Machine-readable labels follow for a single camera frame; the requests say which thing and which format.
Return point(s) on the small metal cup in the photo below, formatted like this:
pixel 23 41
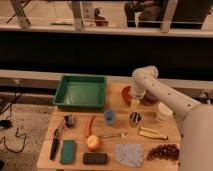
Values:
pixel 135 118

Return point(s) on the red bowl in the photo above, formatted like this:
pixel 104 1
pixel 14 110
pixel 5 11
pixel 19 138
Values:
pixel 126 95

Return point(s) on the blue-grey cloth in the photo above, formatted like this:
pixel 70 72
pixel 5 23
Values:
pixel 130 155

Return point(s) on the orange carrot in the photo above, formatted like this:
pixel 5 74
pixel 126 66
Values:
pixel 89 126

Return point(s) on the small black toy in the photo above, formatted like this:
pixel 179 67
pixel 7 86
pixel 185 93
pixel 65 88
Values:
pixel 69 121

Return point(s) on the metal fork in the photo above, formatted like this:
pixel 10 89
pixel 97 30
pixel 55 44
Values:
pixel 119 135

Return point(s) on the black rectangular sponge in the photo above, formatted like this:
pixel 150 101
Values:
pixel 95 158

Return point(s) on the yellow red apple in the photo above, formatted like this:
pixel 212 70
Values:
pixel 93 143

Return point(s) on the white paper cup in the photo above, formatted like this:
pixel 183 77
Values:
pixel 163 112

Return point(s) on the green plastic tray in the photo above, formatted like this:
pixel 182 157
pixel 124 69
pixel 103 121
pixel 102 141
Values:
pixel 81 92

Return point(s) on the yellow banana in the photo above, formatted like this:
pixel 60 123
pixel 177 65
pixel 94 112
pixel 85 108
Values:
pixel 150 133

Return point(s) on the green sponge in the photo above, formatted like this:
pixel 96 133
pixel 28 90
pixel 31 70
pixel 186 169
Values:
pixel 68 152

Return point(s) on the yellowish gripper at wrist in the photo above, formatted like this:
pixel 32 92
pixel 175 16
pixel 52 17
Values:
pixel 134 104

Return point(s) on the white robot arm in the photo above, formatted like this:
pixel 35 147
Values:
pixel 196 146

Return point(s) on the blue plastic cup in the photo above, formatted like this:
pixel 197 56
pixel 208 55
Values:
pixel 109 117

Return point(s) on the black handled knife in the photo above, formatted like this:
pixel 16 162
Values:
pixel 55 141

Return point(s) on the purple bowl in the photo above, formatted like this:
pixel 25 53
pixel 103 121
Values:
pixel 149 98

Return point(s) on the bunch of dark grapes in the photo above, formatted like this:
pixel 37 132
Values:
pixel 164 151

